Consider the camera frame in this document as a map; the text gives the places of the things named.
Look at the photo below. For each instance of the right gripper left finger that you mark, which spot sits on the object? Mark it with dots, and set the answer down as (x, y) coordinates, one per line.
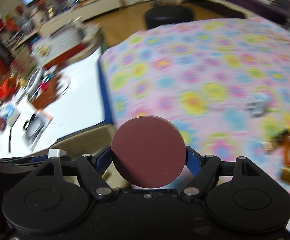
(102, 160)

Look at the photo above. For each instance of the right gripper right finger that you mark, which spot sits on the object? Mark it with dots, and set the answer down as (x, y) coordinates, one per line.
(194, 161)

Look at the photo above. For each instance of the maroon round compact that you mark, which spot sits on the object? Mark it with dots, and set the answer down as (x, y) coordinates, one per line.
(148, 151)

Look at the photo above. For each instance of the gold lipstick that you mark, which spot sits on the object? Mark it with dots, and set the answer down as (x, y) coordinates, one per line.
(285, 175)

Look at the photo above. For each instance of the fabric-lined woven basket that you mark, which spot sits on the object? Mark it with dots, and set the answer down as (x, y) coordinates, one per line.
(91, 141)

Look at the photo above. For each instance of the black pen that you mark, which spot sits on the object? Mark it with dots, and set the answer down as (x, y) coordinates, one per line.
(9, 139)

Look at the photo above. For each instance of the tissue pack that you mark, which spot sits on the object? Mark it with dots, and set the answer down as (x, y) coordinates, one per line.
(9, 113)

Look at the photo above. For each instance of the blue foam table edge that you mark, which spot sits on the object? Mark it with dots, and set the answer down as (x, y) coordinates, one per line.
(85, 104)

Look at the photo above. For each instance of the red plastic bag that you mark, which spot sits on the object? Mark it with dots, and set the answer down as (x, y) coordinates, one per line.
(8, 89)

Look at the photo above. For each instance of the silver crumpled object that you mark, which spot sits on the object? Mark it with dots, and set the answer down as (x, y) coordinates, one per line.
(258, 104)

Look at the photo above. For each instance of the pink floral fleece blanket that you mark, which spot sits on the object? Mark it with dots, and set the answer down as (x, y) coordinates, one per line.
(199, 76)

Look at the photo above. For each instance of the brown leather organizer tray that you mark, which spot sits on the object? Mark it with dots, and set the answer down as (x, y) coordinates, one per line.
(50, 91)

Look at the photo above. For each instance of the desk calendar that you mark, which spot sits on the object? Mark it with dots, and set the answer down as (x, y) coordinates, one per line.
(59, 46)

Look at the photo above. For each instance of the black round stool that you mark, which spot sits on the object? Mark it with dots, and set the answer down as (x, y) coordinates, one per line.
(167, 14)

